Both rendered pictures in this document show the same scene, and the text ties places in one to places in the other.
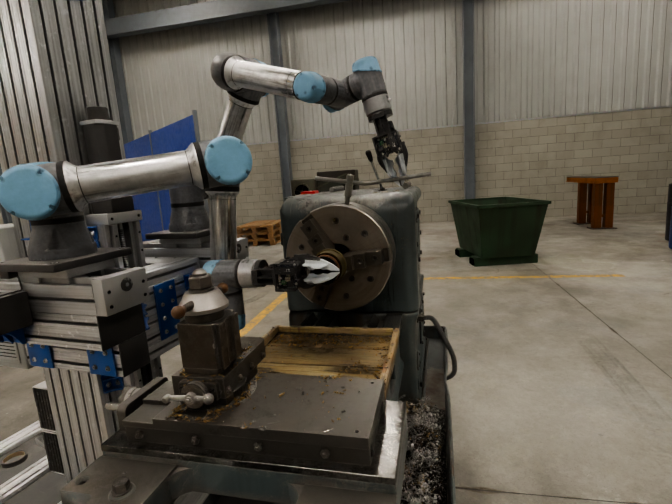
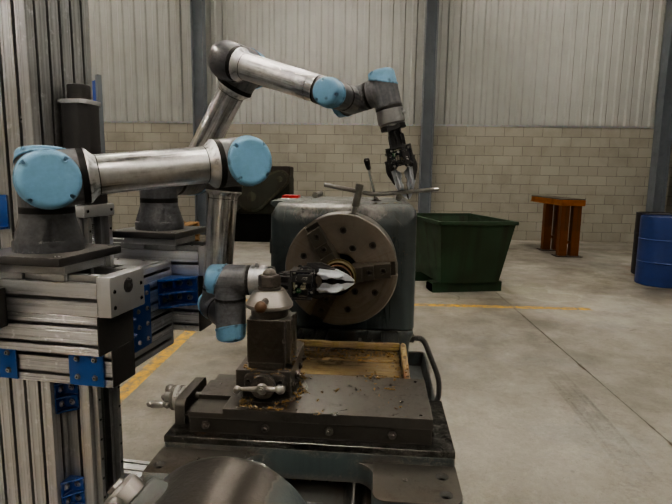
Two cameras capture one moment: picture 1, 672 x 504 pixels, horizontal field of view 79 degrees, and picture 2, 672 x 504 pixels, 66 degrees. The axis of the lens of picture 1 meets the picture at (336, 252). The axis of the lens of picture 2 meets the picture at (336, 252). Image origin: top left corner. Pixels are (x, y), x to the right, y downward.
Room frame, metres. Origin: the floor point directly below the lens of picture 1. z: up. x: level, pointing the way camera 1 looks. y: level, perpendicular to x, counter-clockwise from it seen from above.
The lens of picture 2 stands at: (-0.23, 0.26, 1.34)
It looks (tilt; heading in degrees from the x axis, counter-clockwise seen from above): 8 degrees down; 350
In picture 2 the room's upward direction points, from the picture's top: 1 degrees clockwise
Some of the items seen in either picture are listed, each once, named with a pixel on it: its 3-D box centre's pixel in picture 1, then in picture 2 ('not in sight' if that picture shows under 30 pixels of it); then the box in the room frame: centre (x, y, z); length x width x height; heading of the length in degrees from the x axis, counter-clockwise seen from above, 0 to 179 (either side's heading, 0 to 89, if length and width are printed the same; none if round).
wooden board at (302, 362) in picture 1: (320, 355); (332, 367); (0.95, 0.06, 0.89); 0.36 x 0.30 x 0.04; 76
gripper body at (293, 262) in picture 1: (279, 273); (292, 281); (1.02, 0.15, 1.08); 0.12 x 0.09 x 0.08; 75
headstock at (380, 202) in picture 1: (359, 241); (345, 253); (1.61, -0.10, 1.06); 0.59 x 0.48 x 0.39; 166
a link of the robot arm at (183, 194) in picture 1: (186, 183); (159, 176); (1.53, 0.53, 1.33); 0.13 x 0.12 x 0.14; 145
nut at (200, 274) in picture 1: (200, 279); (269, 278); (0.64, 0.22, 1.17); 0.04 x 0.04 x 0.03
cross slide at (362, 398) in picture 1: (249, 409); (305, 404); (0.62, 0.16, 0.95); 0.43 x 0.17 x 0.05; 76
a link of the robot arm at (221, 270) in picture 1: (225, 274); (229, 280); (1.07, 0.30, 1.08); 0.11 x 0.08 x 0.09; 75
